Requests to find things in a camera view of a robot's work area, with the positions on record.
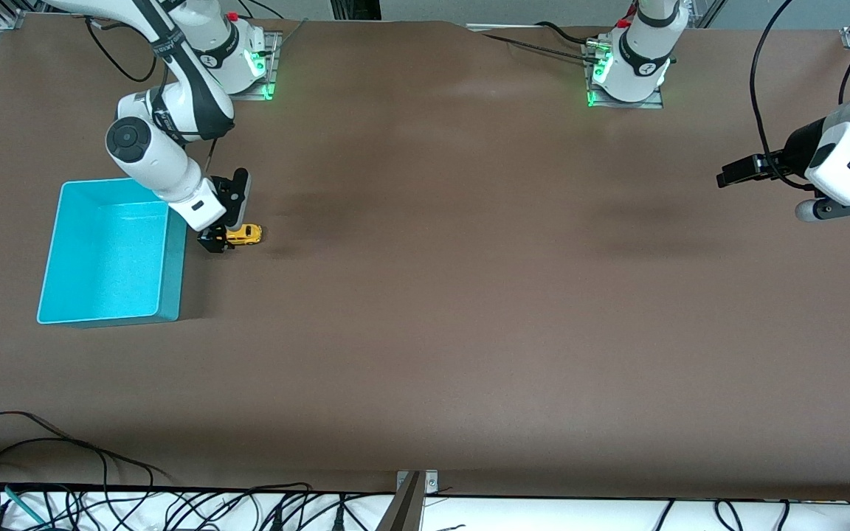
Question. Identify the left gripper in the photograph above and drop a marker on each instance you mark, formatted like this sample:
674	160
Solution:
801	148

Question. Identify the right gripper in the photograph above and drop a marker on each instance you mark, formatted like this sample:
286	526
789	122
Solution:
212	241

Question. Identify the yellow beetle toy car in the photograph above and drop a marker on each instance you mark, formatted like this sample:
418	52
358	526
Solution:
244	234

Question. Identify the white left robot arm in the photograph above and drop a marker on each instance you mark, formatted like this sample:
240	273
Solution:
646	51

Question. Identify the cyan plastic bin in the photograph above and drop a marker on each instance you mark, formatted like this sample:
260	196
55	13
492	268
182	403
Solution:
108	258

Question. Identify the grey metal bar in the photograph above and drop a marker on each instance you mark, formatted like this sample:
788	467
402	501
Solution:
403	512

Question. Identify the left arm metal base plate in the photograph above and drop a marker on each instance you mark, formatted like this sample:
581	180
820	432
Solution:
631	105

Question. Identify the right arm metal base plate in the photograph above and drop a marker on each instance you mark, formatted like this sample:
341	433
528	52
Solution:
271	85

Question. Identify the metal table bracket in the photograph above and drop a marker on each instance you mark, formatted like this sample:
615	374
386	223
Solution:
431	481

